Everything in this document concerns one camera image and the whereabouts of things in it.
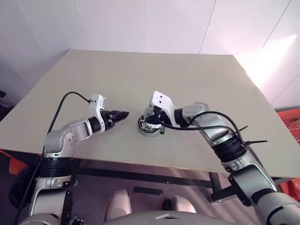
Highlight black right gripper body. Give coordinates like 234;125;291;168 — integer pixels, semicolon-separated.
152;106;173;128

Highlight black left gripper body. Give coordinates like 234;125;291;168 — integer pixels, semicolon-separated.
100;110;116;131

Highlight silver motor housing copper windings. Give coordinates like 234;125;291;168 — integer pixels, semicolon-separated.
138;125;164;139

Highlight black white round tape roll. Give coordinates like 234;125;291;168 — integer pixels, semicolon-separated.
136;114;162;132

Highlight beige rounded shape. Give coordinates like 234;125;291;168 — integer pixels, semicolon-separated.
106;189;132;221
163;195;198;214

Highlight grey robot torso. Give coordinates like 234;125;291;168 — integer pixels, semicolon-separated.
14;209;270;225

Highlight black wheel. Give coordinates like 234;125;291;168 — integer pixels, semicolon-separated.
10;164;41;209

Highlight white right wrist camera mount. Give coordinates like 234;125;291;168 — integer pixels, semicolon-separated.
150;90;179;128

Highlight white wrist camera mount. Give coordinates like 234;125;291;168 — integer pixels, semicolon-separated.
90;94;108;134
150;90;179;128

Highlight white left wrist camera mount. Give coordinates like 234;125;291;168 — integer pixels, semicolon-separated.
90;94;108;134

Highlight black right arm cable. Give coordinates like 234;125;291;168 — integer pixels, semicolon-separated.
161;111;247;150

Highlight black metal table frame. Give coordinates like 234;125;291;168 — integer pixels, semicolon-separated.
70;158;291;203

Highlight white thin cables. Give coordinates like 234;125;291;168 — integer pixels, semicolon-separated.
282;115;300;143

